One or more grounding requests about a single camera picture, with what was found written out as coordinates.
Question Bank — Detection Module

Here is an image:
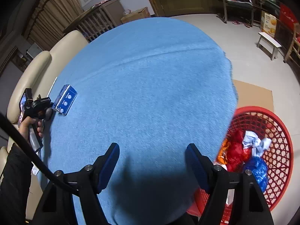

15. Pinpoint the metal chair with cushion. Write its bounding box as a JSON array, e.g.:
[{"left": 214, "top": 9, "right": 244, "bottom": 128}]
[{"left": 212, "top": 0, "right": 257, "bottom": 27}]

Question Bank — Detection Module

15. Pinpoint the blue table cloth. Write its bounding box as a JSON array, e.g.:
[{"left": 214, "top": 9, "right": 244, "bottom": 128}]
[{"left": 39, "top": 17, "right": 239, "bottom": 225}]

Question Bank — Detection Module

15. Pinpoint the blue plastic bag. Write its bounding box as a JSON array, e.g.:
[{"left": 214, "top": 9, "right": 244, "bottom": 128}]
[{"left": 242, "top": 157, "right": 269, "bottom": 193}]

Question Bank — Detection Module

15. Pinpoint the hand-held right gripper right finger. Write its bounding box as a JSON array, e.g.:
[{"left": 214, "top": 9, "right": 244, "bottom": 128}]
[{"left": 186, "top": 143, "right": 275, "bottom": 225}]

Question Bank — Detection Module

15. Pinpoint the white straw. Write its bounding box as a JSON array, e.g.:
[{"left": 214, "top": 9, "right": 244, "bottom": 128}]
[{"left": 47, "top": 76, "right": 58, "bottom": 98}]

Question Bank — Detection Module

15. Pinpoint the beige curtain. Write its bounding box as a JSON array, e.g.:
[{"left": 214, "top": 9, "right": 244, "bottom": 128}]
[{"left": 22, "top": 0, "right": 84, "bottom": 51}]

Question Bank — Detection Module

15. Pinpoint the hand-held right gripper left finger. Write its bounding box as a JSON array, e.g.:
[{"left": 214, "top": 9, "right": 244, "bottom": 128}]
[{"left": 33, "top": 142, "right": 120, "bottom": 225}]

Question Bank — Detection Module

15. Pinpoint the red plastic basket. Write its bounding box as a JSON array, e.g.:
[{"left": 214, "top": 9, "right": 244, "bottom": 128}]
[{"left": 186, "top": 106, "right": 294, "bottom": 224}]

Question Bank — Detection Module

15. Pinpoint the brown cardboard box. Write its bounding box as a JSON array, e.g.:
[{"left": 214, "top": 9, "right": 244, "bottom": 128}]
[{"left": 120, "top": 7, "right": 152, "bottom": 24}]

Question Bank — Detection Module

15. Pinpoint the flat cardboard sheet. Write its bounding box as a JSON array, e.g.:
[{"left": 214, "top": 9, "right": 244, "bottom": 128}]
[{"left": 232, "top": 80, "right": 275, "bottom": 114}]

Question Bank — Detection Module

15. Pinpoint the wooden chair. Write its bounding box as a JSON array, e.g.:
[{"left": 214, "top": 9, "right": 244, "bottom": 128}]
[{"left": 283, "top": 23, "right": 300, "bottom": 64}]

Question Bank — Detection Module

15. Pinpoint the wooden slatted crib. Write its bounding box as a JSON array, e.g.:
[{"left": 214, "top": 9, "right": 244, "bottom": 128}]
[{"left": 63, "top": 0, "right": 125, "bottom": 43}]

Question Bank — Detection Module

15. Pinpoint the black cable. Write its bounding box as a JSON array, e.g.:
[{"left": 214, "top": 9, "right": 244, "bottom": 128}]
[{"left": 0, "top": 112, "right": 79, "bottom": 195}]

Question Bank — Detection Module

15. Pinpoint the person's left forearm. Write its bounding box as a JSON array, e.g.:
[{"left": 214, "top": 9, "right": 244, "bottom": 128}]
[{"left": 0, "top": 142, "right": 34, "bottom": 225}]

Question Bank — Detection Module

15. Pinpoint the red plastic bag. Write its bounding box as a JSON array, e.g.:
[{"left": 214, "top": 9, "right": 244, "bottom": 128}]
[{"left": 226, "top": 131, "right": 250, "bottom": 172}]

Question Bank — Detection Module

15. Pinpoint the beige leather sofa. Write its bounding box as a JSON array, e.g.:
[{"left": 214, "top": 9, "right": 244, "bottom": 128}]
[{"left": 0, "top": 30, "right": 89, "bottom": 221}]

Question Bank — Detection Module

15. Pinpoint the orange wrapper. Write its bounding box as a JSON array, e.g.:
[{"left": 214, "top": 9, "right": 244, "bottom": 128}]
[{"left": 216, "top": 139, "right": 229, "bottom": 167}]

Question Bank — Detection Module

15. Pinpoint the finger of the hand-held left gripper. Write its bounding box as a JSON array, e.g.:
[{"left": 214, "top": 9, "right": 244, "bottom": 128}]
[
  {"left": 37, "top": 95, "right": 56, "bottom": 106},
  {"left": 44, "top": 107, "right": 54, "bottom": 122}
]

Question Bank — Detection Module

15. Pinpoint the person's left hand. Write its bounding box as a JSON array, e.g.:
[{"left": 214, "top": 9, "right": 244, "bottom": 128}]
[{"left": 18, "top": 117, "right": 45, "bottom": 146}]

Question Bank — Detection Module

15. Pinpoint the small white bench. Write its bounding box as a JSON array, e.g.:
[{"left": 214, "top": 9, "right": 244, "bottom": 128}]
[{"left": 256, "top": 31, "right": 282, "bottom": 61}]

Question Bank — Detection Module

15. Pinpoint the white tissue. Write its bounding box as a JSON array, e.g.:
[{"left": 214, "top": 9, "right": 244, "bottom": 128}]
[{"left": 241, "top": 131, "right": 272, "bottom": 157}]

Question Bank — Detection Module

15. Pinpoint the blue cardboard box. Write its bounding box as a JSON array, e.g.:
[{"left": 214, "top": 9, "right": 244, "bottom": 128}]
[{"left": 52, "top": 84, "right": 78, "bottom": 116}]

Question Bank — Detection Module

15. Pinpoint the yellow printed cardboard box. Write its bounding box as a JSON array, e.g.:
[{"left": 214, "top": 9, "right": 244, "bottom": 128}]
[{"left": 261, "top": 12, "right": 278, "bottom": 38}]

